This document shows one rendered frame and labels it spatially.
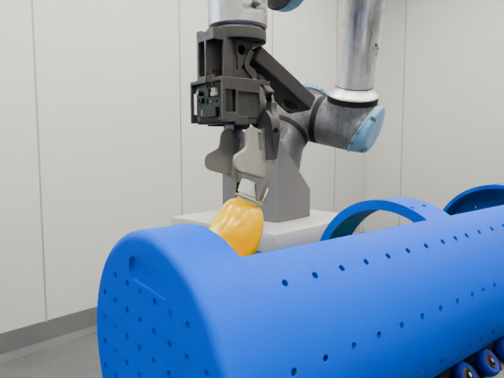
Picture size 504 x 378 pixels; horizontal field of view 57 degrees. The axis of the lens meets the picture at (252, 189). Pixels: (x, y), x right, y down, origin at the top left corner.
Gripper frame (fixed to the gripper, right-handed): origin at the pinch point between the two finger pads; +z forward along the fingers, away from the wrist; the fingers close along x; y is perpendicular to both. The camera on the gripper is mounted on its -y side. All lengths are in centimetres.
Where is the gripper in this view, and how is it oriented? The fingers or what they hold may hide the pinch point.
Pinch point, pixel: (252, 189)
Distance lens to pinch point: 62.4
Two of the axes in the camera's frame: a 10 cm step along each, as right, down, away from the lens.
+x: 6.3, 0.7, -7.7
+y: -7.7, 0.6, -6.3
